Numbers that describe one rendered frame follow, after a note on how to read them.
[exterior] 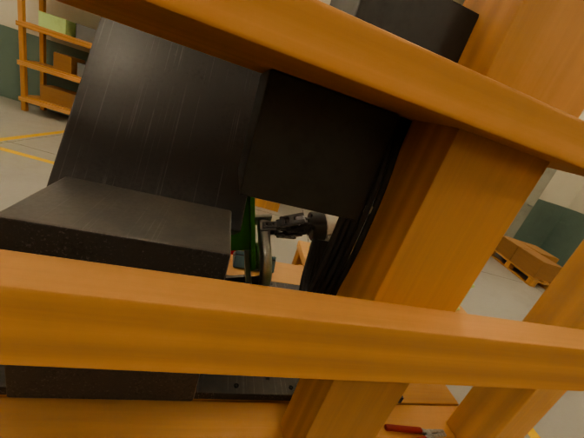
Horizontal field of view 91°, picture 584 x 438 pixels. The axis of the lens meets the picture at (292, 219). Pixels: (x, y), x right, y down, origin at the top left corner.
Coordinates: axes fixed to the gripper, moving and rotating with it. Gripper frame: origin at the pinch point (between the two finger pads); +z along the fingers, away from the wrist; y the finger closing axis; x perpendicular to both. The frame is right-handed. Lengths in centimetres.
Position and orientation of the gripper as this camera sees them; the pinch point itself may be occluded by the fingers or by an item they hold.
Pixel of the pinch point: (267, 228)
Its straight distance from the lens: 70.3
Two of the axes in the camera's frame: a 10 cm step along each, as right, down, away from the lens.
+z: -9.8, 0.4, -1.9
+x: 1.0, 9.3, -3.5
